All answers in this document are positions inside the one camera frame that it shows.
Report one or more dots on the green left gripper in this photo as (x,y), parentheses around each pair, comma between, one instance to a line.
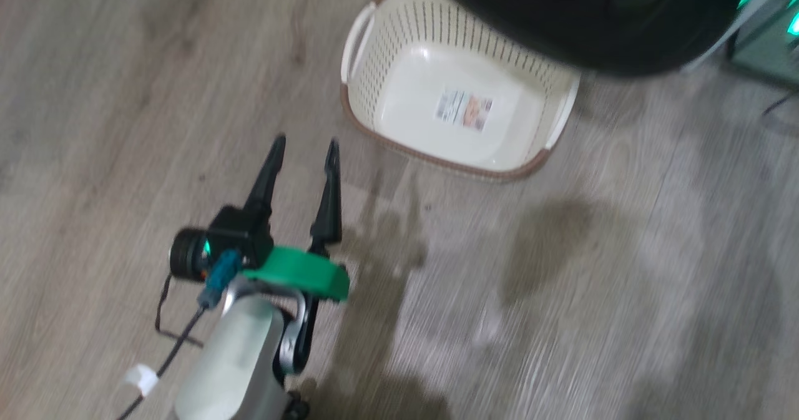
(306,273)

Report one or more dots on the black round washing machine door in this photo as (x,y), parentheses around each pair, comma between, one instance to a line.
(593,14)

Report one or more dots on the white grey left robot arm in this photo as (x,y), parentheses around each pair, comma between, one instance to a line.
(231,357)

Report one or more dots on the printed basket label sticker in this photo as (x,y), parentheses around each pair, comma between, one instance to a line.
(463,109)

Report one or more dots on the cream perforated laundry basket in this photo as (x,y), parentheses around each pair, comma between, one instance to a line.
(437,64)

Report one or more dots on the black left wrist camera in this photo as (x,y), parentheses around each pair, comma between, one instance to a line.
(187,254)

